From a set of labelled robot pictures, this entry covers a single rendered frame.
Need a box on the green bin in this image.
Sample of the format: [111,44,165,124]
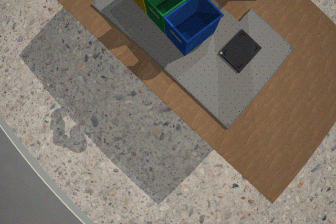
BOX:
[144,0,187,34]

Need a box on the blue bin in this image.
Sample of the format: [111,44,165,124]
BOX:
[163,0,224,56]

